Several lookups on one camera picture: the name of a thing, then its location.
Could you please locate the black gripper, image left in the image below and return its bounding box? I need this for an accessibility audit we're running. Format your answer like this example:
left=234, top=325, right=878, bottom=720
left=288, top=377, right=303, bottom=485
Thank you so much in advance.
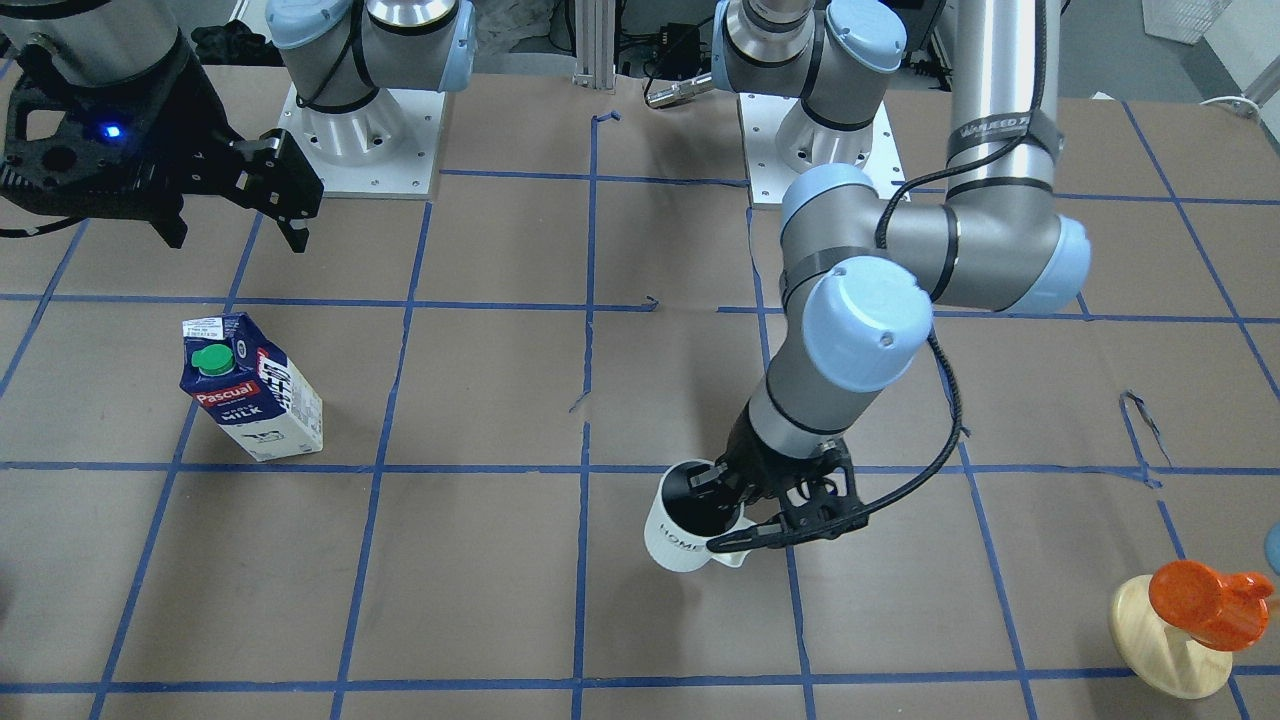
left=3, top=45, right=324, bottom=254

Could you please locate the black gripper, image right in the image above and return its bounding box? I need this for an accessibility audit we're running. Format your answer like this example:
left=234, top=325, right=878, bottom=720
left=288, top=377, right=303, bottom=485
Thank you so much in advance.
left=687, top=410, right=869, bottom=553

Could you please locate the white mug dark inside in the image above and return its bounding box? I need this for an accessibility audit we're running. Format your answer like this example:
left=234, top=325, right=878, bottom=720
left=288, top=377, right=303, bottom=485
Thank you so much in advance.
left=644, top=459, right=754, bottom=571

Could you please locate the silver robot arm, image right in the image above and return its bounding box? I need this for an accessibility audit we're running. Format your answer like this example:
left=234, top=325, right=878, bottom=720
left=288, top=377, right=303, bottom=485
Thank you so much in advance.
left=652, top=1, right=1091, bottom=560

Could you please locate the blue white milk carton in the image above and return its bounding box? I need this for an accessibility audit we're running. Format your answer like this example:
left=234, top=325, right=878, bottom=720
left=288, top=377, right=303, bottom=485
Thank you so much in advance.
left=179, top=313, right=324, bottom=462

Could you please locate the orange mug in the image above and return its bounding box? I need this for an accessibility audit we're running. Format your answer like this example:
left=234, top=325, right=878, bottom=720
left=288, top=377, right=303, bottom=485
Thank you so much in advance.
left=1148, top=560, right=1276, bottom=652

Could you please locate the light blue mug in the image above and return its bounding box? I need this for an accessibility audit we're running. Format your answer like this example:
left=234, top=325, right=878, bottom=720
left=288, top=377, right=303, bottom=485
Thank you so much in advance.
left=1263, top=521, right=1280, bottom=574

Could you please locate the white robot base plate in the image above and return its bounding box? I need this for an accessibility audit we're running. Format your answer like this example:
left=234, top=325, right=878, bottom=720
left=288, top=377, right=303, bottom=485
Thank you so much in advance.
left=739, top=94, right=906, bottom=209
left=279, top=87, right=451, bottom=200

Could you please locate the aluminium frame post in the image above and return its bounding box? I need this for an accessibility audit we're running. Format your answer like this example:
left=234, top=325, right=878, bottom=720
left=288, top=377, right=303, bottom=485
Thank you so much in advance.
left=572, top=0, right=617, bottom=94

